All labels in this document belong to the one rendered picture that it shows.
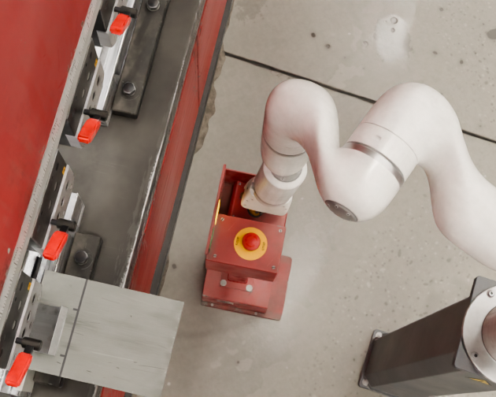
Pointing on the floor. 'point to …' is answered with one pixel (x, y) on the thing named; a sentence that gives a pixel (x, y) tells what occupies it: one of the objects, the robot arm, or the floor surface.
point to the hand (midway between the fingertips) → (260, 205)
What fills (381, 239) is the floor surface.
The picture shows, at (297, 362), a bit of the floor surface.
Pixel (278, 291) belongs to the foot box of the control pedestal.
